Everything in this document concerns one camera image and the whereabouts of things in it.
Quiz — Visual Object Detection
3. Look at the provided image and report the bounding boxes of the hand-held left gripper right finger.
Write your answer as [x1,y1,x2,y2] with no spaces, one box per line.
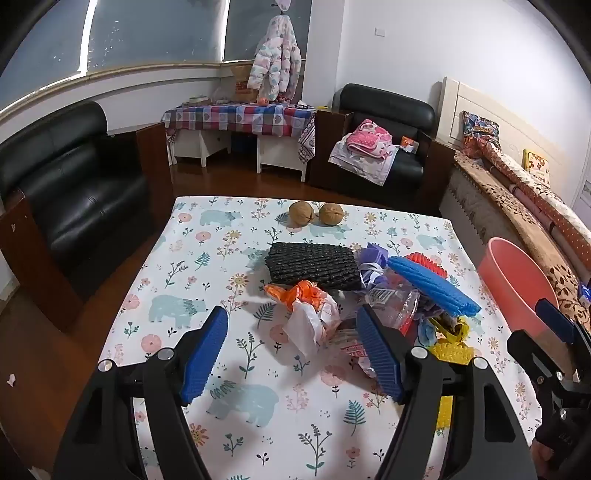
[355,304,539,480]

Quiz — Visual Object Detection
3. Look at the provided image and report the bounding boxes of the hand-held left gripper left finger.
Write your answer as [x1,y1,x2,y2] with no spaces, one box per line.
[53,305,229,480]

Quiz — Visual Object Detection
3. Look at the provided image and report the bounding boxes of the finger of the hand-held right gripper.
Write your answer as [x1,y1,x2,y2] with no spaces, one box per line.
[534,298,591,346]
[507,329,580,386]

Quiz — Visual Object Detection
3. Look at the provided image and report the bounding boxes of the clear plastic wrapper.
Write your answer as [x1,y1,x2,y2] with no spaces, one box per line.
[365,272,421,330]

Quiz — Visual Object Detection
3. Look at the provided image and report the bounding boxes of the pink plastic basin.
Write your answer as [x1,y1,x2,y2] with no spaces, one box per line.
[476,237,561,344]

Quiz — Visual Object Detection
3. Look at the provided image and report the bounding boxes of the yellow black wrapper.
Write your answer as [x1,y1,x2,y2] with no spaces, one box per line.
[434,316,469,342]

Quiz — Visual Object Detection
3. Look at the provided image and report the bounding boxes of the blue foam net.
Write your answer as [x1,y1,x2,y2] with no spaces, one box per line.
[387,256,482,318]

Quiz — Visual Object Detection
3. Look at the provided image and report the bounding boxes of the purple cloth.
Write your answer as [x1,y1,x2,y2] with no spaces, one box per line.
[353,244,393,287]

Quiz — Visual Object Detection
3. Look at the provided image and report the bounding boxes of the orange plastic bag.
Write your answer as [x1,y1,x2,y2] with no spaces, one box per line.
[264,281,331,309]

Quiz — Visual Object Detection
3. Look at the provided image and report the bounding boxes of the red foam net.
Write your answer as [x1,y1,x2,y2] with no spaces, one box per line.
[406,251,448,280]

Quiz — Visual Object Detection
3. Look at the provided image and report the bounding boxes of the person's right hand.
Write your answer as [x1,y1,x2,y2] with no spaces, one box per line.
[530,438,555,480]

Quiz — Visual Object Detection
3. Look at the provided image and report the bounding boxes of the red snack wrapper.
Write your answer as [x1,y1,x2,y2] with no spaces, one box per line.
[332,323,375,365]

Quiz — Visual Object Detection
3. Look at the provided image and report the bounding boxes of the yellow foam net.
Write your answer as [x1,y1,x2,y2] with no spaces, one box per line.
[427,339,476,432]

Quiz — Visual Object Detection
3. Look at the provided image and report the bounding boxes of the floral tablecloth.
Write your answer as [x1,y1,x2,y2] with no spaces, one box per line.
[95,196,543,480]

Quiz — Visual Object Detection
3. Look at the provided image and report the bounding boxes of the red dotted quilt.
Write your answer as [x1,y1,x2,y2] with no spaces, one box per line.
[475,136,591,273]

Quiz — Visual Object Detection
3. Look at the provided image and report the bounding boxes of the brown leaf blanket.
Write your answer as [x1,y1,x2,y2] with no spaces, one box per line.
[452,152,591,324]

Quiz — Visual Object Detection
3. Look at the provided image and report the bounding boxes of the black foam net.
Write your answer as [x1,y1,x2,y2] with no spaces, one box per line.
[264,242,363,291]

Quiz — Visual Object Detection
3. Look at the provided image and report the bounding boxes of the white wardrobe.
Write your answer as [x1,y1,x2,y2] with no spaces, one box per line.
[570,175,591,217]

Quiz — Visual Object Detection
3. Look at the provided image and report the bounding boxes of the brown walnut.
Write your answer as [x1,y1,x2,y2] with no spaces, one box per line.
[288,202,315,228]
[320,203,345,227]

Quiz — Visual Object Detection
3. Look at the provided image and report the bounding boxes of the yellow floral pillow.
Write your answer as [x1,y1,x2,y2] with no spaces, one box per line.
[523,148,551,185]

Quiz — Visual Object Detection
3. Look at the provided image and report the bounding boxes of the white floral cloth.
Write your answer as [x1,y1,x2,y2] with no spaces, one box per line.
[329,138,398,186]

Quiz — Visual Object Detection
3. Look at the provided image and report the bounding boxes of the black leather sofa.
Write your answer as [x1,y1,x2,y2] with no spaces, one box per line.
[0,100,153,296]

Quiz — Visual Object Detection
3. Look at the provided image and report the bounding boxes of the brown wooden side table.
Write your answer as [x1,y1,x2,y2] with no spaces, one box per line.
[111,122,174,232]
[0,189,86,332]

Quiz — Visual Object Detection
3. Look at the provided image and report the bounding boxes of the colourful cartoon pillow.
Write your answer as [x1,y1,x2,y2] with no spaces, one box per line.
[462,111,500,155]

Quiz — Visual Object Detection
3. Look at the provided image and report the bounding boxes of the white low table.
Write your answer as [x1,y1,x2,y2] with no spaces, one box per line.
[168,129,310,183]

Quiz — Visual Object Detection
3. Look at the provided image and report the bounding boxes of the pink folded blanket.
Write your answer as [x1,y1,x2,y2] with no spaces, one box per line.
[346,119,399,160]

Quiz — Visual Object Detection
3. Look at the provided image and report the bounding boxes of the white bed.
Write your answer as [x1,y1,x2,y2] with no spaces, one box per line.
[436,76,591,324]

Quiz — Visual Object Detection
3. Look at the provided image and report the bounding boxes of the checkered tablecloth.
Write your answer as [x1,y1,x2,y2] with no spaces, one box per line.
[161,104,317,162]

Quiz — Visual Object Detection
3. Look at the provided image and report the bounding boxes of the black leather armchair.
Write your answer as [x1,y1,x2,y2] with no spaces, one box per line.
[308,83,455,208]

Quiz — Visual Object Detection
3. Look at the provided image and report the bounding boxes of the pink puffer jacket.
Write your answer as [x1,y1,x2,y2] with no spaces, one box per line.
[247,14,303,100]

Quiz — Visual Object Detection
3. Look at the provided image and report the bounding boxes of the grey window blind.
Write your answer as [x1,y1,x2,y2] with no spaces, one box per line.
[224,0,312,63]
[0,0,227,109]

